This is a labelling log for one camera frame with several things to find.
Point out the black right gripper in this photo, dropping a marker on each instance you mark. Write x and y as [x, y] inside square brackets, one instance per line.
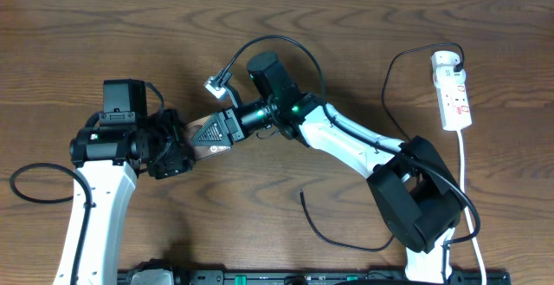
[228, 124]

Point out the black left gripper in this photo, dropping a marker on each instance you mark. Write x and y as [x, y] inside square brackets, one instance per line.
[171, 147]

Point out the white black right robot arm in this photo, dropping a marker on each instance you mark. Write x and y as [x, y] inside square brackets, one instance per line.
[417, 197]

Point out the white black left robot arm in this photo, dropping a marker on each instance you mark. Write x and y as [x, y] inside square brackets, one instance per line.
[108, 154]

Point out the white charger adapter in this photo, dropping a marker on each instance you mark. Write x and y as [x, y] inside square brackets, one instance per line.
[444, 58]

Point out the white power strip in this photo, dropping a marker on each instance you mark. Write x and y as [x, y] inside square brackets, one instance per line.
[452, 98]

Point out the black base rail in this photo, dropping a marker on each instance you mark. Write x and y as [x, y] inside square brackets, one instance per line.
[218, 277]

